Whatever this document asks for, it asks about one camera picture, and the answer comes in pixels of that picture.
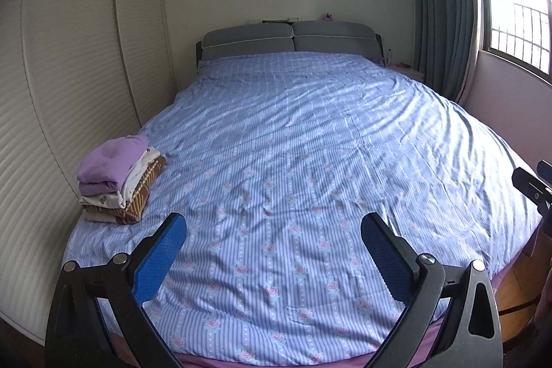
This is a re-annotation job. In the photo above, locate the blue floral striped bedspread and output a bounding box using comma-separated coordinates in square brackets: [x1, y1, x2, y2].
[61, 51, 545, 367]

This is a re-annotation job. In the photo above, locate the grey-green curtain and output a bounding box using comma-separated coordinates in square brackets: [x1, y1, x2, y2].
[402, 0, 482, 107]

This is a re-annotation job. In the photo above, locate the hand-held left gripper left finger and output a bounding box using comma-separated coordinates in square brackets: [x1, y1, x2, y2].
[44, 212, 188, 368]

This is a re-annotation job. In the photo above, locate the white printed garment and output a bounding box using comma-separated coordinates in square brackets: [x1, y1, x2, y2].
[84, 147, 161, 210]

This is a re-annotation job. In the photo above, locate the brown plaid garment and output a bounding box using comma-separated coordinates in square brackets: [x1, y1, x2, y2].
[82, 155, 167, 226]

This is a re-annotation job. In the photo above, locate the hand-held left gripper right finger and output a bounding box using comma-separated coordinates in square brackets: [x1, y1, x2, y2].
[360, 212, 503, 368]

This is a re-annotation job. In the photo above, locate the purple sweatshirt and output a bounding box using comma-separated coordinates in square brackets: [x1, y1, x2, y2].
[77, 135, 150, 197]

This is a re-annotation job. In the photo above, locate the window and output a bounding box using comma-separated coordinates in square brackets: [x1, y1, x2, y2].
[471, 0, 552, 87]

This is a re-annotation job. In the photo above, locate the white louvred wardrobe door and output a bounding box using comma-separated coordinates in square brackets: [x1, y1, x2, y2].
[0, 0, 144, 340]

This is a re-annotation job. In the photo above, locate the grey headboard cushion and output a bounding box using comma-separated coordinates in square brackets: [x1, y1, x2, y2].
[293, 20, 377, 54]
[201, 22, 295, 62]

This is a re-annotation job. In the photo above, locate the dark headboard frame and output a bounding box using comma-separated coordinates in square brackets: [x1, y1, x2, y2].
[196, 32, 385, 72]

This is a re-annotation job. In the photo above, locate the white nightstand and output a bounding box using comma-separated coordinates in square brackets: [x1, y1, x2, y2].
[385, 64, 426, 84]

